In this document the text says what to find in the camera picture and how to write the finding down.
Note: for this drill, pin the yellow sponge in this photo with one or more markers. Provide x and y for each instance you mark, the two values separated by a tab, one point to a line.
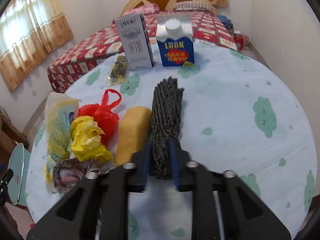
132	135

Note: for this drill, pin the stack of blue cloths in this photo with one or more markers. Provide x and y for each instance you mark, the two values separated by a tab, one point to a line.
225	21

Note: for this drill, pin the blue drink carton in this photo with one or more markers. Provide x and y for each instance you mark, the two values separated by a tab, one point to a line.
176	50

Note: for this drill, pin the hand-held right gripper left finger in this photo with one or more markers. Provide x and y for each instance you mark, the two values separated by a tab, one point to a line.
146	160

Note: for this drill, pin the wide beige window curtain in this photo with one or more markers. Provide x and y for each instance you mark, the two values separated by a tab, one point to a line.
32	35

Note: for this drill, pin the grey milk carton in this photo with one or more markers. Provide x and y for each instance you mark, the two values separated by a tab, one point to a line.
135	42

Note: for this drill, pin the patterned wrapper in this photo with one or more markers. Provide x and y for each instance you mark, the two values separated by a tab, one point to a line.
70	175

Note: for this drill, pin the brown wooden cabinet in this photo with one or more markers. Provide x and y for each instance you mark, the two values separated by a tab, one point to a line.
10	135

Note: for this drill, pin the red plastic bag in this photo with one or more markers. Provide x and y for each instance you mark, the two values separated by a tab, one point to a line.
105	116

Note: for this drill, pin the striped pillow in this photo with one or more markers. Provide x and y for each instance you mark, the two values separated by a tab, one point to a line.
192	5

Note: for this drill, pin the bed with red patterned cover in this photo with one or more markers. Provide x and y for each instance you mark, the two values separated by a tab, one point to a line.
87	52

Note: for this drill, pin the yellow plastic bag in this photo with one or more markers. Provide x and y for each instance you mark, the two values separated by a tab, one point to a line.
87	140

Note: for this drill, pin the white yellow tissue packet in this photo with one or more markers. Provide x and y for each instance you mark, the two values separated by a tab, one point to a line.
58	125

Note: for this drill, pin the pink pillow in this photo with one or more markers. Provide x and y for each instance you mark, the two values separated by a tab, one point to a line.
142	8

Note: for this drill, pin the teal metal basin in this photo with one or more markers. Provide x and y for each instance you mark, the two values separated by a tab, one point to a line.
17	170

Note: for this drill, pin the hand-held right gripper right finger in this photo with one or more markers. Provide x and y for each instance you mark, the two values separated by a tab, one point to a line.
174	160

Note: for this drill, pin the pink kettle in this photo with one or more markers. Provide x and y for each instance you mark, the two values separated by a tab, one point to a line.
244	38

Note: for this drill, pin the small dark snack packet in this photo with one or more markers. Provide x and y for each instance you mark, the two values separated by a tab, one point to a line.
118	68

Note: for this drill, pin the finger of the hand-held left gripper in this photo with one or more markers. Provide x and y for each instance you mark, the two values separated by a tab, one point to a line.
7	177

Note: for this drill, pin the small red box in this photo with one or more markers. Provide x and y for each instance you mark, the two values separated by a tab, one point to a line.
238	42

